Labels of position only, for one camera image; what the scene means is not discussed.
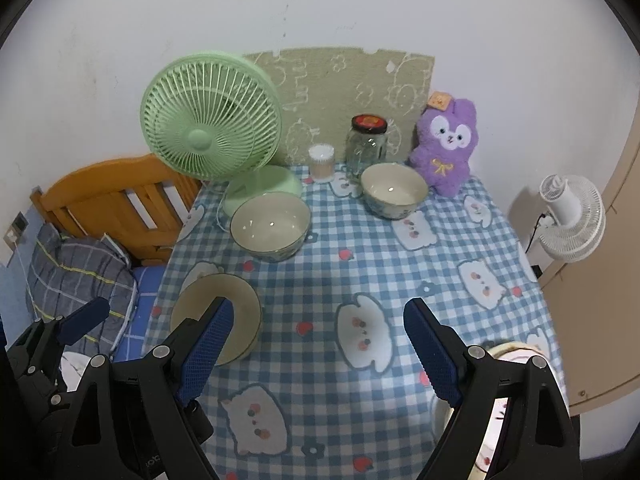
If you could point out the blue checked bedsheet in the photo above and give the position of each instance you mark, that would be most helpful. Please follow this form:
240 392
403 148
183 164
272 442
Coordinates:
140 300

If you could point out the wall socket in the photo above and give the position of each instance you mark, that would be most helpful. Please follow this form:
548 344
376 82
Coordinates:
17 227

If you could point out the grey plaid pillow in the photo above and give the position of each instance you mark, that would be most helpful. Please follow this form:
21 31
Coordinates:
80 270

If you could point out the white cloth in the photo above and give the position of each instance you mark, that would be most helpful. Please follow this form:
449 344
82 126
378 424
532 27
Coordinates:
75 367

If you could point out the cream plate with yellow flowers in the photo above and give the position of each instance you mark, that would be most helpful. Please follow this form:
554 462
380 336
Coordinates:
505 348

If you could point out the green woven wall mat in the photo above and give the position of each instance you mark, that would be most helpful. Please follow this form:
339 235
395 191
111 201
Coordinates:
330 90

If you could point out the green desk fan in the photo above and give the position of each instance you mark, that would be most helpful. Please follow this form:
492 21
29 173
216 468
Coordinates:
200 135

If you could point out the cotton swab container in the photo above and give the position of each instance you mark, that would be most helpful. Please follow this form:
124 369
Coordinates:
321 165

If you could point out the white desk fan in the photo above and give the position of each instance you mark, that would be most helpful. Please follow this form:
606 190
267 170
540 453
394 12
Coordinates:
570 210

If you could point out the purple plush rabbit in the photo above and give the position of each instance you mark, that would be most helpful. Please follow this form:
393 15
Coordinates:
445 160

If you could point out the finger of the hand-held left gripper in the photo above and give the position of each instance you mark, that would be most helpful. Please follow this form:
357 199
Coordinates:
85 317
35 335

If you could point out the beige plate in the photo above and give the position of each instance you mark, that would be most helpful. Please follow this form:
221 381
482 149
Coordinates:
240 305

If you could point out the glass jar red lid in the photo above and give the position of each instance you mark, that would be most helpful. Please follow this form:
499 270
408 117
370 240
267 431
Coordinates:
367 152

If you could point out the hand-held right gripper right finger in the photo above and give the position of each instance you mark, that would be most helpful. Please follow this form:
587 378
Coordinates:
435 355

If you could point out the blue checked tablecloth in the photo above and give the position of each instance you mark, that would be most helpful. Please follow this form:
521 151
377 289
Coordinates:
350 260

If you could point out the wooden bed headboard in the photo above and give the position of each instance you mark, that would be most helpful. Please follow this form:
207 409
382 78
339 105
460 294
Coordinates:
100 195

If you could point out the large cream ceramic bowl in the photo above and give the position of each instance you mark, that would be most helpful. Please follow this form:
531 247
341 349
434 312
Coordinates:
395 187
270 225

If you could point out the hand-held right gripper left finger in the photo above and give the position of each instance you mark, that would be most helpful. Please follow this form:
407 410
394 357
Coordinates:
210 350

